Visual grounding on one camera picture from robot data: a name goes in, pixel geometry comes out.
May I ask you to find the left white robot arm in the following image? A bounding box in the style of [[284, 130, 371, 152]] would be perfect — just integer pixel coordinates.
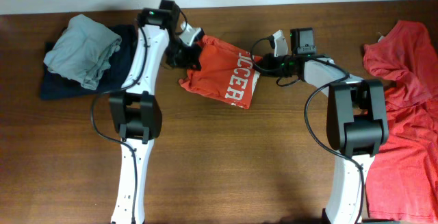
[[109, 0, 204, 224]]

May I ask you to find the red t-shirt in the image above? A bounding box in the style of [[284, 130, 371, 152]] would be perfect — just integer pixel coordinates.
[[363, 21, 437, 223]]

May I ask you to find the folded navy garment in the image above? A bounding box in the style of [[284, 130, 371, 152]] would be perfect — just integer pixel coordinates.
[[39, 25, 138, 100]]

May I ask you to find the orange printed t-shirt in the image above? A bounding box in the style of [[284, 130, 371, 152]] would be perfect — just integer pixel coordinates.
[[179, 36, 261, 109]]

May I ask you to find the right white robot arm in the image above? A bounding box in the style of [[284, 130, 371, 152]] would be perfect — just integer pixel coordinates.
[[254, 27, 389, 224]]

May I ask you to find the folded grey t-shirt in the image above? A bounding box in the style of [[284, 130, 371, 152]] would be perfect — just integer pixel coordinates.
[[44, 14, 122, 90]]

